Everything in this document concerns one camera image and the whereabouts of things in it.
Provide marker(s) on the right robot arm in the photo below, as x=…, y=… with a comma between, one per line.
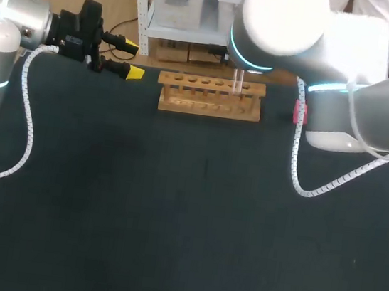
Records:
x=322, y=44

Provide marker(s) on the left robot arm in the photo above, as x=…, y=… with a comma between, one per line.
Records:
x=3, y=20

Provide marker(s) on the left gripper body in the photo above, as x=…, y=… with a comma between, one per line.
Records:
x=75, y=31

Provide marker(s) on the clear glass test tube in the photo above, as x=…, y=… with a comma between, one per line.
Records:
x=238, y=81

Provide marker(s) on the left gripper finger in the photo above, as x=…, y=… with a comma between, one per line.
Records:
x=122, y=41
x=122, y=69

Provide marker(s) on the white metal shelf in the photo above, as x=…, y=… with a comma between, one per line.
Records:
x=150, y=17

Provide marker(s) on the wooden test tube rack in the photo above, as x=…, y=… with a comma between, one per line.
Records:
x=209, y=97

